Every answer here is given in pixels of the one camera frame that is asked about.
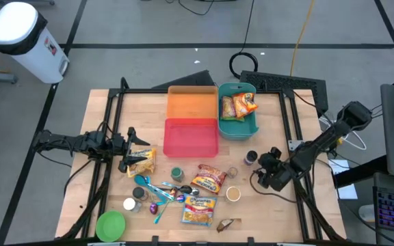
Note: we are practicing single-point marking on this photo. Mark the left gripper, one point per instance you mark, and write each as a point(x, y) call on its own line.
point(125, 147)

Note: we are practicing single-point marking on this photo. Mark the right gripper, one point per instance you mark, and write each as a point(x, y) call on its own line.
point(275, 174)

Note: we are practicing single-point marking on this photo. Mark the yellow Maruchan ramen packet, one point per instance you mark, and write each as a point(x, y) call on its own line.
point(145, 167)

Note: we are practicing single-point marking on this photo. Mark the purple labelled black-lid jar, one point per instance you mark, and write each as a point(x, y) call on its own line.
point(251, 157)

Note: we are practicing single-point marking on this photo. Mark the black lidded glass jar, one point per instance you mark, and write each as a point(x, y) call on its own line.
point(139, 193)

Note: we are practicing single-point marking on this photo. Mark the small clear spice jar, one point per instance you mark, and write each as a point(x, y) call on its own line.
point(232, 172)

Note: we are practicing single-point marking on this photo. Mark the tan lidded food jar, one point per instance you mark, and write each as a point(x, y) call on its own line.
point(233, 194)

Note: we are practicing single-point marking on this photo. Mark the light blue plastic spoon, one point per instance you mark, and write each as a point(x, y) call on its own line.
point(159, 190)

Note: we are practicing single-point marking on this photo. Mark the green lidded spice jar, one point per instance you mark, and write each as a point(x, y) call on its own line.
point(177, 173)

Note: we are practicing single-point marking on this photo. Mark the white lidded glass jar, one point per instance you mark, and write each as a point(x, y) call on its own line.
point(129, 204)

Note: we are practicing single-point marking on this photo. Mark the gold metal spoon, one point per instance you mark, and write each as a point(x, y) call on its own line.
point(173, 192)

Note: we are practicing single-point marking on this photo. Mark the purple iridescent metal spoon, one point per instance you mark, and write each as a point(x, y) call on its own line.
point(153, 208)

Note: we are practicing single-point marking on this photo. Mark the orange Maruchan ramen packet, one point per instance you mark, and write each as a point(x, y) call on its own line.
point(209, 178)

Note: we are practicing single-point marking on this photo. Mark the brown snack bar wrapper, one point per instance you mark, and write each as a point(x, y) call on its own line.
point(224, 225)

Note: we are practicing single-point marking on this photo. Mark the shiny silver metal spoon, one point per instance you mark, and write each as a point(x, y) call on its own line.
point(195, 191)

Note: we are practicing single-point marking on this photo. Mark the green pink chips bag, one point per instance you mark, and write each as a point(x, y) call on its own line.
point(227, 107)

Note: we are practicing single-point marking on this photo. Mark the blue Maruchan beef ramen packet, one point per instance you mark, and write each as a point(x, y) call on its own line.
point(198, 212)

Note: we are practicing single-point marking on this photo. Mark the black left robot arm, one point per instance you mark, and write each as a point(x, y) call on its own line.
point(80, 143)

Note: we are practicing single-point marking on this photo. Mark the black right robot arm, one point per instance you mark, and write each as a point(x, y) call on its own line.
point(323, 138)

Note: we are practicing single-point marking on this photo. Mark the red plastic bin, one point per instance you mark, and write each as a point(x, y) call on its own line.
point(190, 138)

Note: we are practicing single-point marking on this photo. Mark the teal plastic bin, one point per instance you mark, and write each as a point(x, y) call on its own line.
point(238, 131)

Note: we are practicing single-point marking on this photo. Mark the black table edge clamp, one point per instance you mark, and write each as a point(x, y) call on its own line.
point(250, 241)
point(155, 240)

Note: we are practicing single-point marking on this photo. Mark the orange plastic tray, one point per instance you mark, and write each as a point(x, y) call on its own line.
point(192, 104)

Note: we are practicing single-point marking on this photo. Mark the white paper sheet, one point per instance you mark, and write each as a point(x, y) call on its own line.
point(349, 192)

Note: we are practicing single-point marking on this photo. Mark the bright orange snack bag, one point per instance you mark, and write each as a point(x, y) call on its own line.
point(245, 104)

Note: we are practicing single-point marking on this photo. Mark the green plastic bowl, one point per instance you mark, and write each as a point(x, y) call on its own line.
point(110, 226)

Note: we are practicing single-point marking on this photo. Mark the black desk leg bar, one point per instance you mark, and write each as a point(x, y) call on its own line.
point(361, 171)

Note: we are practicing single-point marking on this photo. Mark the white computer mouse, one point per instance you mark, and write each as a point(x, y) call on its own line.
point(366, 212)

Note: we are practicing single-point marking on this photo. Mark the white trash can black liner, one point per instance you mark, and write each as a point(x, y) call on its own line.
point(12, 22)

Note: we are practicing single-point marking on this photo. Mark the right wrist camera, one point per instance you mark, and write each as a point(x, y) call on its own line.
point(275, 153)

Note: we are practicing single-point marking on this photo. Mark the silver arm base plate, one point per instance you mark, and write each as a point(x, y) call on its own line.
point(294, 145)

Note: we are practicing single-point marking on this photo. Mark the black metal rig frame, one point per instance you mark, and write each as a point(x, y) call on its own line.
point(142, 91)

